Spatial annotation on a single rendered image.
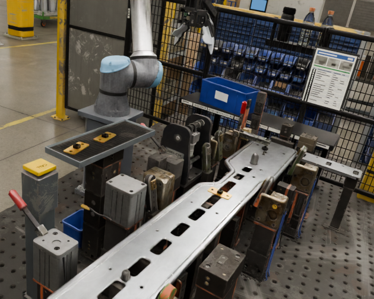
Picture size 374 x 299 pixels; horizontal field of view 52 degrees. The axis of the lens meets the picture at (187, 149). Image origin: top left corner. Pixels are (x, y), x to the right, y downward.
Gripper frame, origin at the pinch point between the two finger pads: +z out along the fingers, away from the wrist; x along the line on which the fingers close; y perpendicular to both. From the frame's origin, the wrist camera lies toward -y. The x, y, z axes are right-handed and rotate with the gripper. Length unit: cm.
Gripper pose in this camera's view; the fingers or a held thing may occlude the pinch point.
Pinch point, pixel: (193, 50)
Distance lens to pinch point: 139.4
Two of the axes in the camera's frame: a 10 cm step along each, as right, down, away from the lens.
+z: -1.5, 9.0, 4.0
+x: 8.5, 3.3, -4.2
